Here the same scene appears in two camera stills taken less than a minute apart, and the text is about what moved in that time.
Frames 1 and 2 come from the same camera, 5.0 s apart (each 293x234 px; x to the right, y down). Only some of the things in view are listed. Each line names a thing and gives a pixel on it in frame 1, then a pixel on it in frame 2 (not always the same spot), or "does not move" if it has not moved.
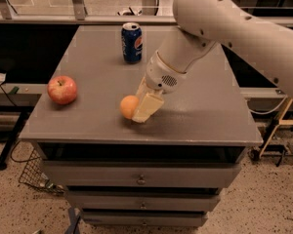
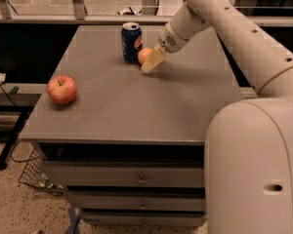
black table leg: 23,117 does not move
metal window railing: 82,18 does not move
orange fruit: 128,104 -> 144,54
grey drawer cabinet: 168,171 does not move
